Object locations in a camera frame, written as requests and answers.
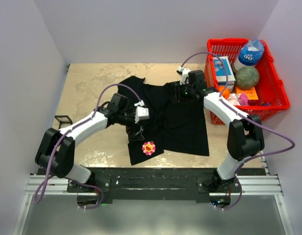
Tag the aluminium rail frame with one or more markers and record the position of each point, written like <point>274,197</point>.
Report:
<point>65,208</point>

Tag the blue white box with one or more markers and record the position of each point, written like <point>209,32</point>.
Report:
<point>223,72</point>

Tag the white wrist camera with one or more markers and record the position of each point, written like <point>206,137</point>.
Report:
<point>183,72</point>
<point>141,111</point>

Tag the red plastic basket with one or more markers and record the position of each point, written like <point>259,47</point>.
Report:
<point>272,97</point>

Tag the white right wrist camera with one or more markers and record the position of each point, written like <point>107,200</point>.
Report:
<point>183,72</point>

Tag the orange fruit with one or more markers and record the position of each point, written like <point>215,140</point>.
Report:
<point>225,92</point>

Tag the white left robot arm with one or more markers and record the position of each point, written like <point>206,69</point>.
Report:
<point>56,152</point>

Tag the green round melon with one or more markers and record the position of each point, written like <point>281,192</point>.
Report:
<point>247,77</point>

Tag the blue plastic bag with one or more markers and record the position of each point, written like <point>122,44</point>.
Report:
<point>249,55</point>

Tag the black garment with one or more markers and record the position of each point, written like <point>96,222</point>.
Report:
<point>174,126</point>

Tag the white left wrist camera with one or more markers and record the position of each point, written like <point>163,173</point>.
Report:
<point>141,111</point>

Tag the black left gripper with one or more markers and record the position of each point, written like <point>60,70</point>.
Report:
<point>132,134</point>

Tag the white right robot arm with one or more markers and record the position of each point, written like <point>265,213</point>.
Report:
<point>244,139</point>

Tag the orange box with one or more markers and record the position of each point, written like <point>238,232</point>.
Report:
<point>250,93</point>

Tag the pink small package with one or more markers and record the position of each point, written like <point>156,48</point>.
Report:
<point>243,99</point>

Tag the pink flower brooch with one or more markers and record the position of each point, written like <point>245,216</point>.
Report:
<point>148,148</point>

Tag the black wire cube frame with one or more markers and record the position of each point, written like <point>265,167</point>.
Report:
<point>63,120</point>

